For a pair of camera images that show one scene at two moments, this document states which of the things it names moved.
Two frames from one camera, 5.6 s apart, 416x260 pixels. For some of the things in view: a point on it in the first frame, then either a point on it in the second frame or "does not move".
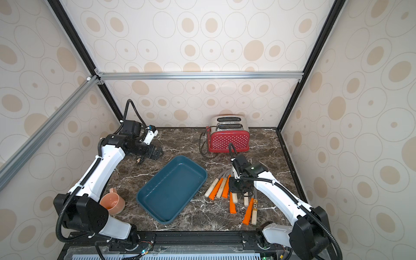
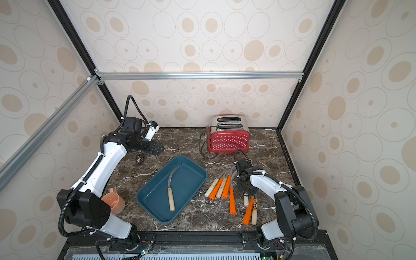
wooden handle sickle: (235, 197) → (170, 193)
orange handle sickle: (232, 206) does not move
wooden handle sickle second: (220, 189) does not move
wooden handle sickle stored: (246, 199) does not move
